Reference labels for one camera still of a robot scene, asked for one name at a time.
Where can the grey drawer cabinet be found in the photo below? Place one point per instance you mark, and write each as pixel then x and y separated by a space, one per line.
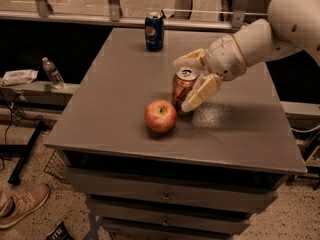
pixel 203 179

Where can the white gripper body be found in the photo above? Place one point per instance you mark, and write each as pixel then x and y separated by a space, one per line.
pixel 224 59

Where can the orange soda can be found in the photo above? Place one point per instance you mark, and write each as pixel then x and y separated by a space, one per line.
pixel 183 81

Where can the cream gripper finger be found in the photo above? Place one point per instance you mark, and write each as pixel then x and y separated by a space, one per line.
pixel 193 60
pixel 205 87

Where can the red apple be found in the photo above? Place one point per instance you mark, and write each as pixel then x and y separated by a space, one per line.
pixel 160 116

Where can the white wipes packet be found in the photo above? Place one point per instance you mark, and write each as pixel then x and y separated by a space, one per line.
pixel 18 77

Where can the black printed bag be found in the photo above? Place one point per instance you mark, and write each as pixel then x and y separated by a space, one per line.
pixel 59 233

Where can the blue Pepsi can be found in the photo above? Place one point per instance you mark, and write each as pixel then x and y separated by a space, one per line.
pixel 154 31

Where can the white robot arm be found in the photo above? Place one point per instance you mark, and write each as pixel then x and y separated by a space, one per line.
pixel 290 26

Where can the clear plastic water bottle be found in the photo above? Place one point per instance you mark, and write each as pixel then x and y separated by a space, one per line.
pixel 53 73

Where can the black metal stand leg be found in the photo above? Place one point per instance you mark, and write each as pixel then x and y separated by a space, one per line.
pixel 26 149

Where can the wire mesh basket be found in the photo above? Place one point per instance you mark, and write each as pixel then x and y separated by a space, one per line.
pixel 55 166

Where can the tan sneaker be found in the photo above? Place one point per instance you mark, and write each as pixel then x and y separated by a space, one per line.
pixel 15 207

